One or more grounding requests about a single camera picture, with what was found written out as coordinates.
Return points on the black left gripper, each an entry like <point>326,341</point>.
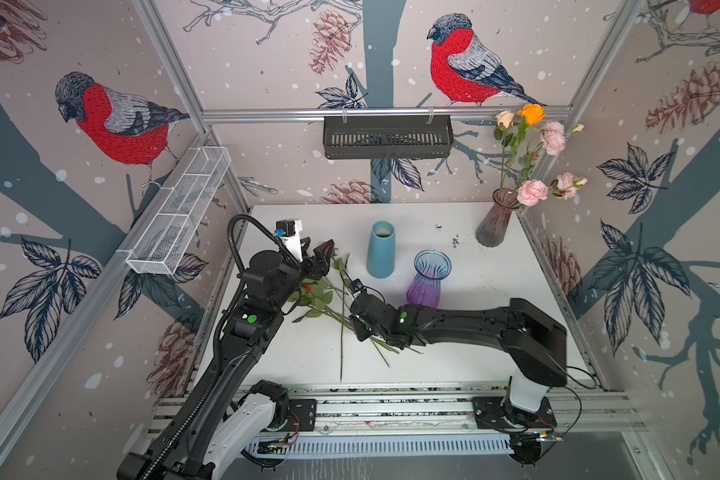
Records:
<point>322,265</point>

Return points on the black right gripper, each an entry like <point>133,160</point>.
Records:
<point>356,321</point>

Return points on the blue purple glass vase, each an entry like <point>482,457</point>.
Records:
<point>432,267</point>

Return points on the pink grey glass vase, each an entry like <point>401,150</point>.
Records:
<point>492,229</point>

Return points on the pink peony spray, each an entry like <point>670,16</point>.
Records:
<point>565,186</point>
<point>551,138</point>

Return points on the cream peach artificial rose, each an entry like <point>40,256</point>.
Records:
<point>504,133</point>

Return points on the orange artificial rose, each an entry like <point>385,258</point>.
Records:
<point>523,152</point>

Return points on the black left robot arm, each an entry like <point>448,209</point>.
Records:
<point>204,439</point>

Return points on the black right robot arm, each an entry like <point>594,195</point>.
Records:
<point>535,341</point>

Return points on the teal ceramic vase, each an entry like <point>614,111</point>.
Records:
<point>380,261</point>

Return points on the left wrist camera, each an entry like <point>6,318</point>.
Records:
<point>289,233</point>

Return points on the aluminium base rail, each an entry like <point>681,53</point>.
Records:
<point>461,420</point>

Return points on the black hanging wire basket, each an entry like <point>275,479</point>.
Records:
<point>387,137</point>

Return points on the white wire mesh shelf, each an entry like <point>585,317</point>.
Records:
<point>169,233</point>

